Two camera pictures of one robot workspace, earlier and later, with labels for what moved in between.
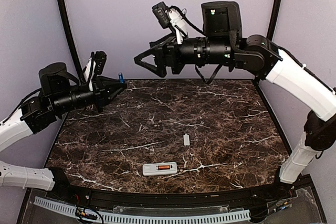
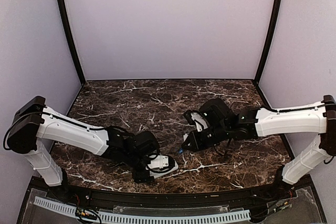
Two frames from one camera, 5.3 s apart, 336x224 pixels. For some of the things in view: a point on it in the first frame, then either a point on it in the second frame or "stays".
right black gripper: (161, 48) → (197, 144)
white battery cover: (186, 139) stays
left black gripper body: (99, 91) → (139, 177)
